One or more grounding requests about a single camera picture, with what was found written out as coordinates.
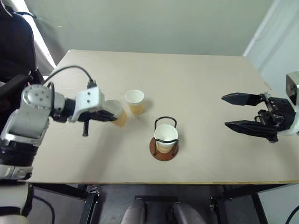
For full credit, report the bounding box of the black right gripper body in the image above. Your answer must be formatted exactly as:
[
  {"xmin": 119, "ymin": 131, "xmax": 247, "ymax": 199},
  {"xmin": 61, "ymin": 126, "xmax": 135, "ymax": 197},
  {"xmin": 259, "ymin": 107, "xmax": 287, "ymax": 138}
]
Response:
[{"xmin": 254, "ymin": 91, "xmax": 298, "ymax": 143}]

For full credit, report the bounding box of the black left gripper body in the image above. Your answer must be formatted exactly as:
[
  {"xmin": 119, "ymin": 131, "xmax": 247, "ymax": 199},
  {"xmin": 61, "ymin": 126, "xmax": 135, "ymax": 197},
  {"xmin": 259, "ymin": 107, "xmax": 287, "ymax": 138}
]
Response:
[{"xmin": 78, "ymin": 109, "xmax": 104, "ymax": 137}]

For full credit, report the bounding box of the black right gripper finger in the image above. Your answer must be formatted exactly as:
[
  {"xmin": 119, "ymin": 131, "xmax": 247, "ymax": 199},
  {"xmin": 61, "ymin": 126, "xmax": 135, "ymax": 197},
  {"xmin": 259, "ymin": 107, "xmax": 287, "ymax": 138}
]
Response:
[
  {"xmin": 224, "ymin": 119, "xmax": 278, "ymax": 141},
  {"xmin": 221, "ymin": 92, "xmax": 267, "ymax": 106}
]

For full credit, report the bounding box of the paper cup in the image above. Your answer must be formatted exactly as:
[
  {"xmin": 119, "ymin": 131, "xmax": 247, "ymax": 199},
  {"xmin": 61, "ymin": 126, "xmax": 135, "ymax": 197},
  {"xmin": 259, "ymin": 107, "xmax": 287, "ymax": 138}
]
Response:
[
  {"xmin": 105, "ymin": 99, "xmax": 129, "ymax": 129},
  {"xmin": 154, "ymin": 124, "xmax": 179, "ymax": 154},
  {"xmin": 124, "ymin": 89, "xmax": 146, "ymax": 115}
]

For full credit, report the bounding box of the dark rounded shape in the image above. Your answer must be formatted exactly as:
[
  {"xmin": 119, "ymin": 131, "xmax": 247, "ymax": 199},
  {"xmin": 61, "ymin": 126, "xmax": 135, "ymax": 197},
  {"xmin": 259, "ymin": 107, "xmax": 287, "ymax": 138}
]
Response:
[
  {"xmin": 121, "ymin": 197, "xmax": 147, "ymax": 224},
  {"xmin": 167, "ymin": 202, "xmax": 207, "ymax": 224}
]

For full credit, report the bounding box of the black office chair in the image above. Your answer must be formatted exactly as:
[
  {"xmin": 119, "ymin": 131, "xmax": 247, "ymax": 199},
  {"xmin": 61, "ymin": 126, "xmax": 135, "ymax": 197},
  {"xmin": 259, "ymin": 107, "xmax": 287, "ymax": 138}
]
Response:
[{"xmin": 0, "ymin": 0, "xmax": 45, "ymax": 110}]

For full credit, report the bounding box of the white robot body shell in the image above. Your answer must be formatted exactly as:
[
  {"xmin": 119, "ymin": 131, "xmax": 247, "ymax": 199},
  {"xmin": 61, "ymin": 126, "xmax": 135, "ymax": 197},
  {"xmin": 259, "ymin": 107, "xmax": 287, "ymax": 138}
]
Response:
[{"xmin": 0, "ymin": 183, "xmax": 33, "ymax": 224}]

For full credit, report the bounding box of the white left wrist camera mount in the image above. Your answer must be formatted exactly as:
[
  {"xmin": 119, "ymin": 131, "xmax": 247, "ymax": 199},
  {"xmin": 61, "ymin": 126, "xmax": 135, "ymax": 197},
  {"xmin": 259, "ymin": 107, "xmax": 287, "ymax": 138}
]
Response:
[{"xmin": 67, "ymin": 87, "xmax": 106, "ymax": 123}]

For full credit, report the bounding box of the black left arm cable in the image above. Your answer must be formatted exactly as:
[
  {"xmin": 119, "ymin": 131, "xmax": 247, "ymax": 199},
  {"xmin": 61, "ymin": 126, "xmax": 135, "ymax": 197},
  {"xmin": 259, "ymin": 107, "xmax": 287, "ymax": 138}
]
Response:
[{"xmin": 43, "ymin": 66, "xmax": 98, "ymax": 90}]

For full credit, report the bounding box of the wire cup holder, wooden base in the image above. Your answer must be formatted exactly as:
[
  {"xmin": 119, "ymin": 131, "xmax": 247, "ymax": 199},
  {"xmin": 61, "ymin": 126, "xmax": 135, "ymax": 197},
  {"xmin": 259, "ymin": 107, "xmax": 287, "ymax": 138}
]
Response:
[{"xmin": 149, "ymin": 116, "xmax": 179, "ymax": 162}]

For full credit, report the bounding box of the black metal table frame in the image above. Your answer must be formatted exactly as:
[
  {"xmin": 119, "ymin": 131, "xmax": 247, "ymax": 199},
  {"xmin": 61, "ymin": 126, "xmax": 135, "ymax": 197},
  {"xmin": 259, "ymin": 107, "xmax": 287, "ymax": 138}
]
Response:
[{"xmin": 29, "ymin": 183, "xmax": 299, "ymax": 224}]

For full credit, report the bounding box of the black floor cable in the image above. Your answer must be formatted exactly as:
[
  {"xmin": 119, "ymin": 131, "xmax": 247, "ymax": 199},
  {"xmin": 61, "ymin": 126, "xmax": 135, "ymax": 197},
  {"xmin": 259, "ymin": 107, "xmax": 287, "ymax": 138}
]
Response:
[
  {"xmin": 286, "ymin": 204, "xmax": 299, "ymax": 224},
  {"xmin": 32, "ymin": 195, "xmax": 56, "ymax": 224}
]

